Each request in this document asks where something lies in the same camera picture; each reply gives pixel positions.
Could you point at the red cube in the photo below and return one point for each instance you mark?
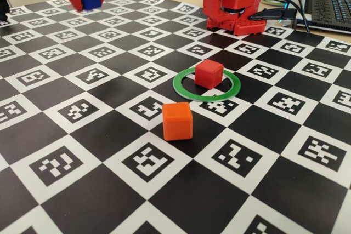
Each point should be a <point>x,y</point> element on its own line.
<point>208,76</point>

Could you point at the orange cube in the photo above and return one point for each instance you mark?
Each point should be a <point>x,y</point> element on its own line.
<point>177,124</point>

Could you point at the red robot base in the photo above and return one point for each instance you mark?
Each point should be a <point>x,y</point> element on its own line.
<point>246,27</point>

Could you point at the black tripod object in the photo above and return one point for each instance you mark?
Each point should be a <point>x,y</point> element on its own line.
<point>3,4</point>

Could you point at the black white marker checkerboard mat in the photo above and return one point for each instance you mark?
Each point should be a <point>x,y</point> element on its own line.
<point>96,204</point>

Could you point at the black laptop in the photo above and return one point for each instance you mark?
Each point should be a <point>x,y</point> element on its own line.
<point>334,6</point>

